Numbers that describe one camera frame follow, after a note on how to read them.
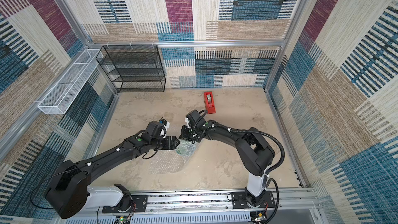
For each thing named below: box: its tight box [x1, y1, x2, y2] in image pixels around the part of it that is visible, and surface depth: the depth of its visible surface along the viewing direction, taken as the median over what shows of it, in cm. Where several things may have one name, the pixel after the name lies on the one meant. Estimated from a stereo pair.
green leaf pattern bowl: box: [175, 139, 197, 156], surface depth 87 cm
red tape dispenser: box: [203, 91, 216, 115], surface depth 107 cm
